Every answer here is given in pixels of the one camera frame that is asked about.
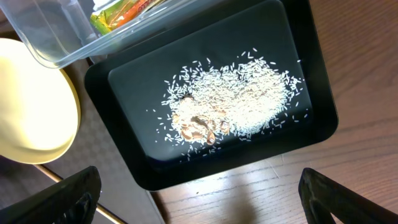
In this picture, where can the yellow round plate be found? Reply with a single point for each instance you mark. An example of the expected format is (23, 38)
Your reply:
(40, 109)

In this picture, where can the right bamboo chopstick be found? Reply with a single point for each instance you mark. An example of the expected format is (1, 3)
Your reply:
(80, 192)

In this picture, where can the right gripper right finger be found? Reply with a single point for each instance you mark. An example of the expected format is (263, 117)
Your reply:
(323, 199)

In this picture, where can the green orange snack wrapper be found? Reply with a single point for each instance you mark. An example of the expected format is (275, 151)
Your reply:
(119, 13)

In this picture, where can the black rectangular tray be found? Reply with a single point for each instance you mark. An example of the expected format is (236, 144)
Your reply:
(128, 88)

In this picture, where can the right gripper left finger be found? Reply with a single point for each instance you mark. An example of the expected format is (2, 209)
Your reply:
(38, 209)

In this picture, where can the rice and food scraps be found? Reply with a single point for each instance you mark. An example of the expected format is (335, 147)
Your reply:
(203, 106)

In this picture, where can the brown serving tray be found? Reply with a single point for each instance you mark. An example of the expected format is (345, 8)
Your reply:
(93, 146)

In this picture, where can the clear plastic waste bin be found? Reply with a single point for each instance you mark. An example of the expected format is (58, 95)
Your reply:
(58, 32)

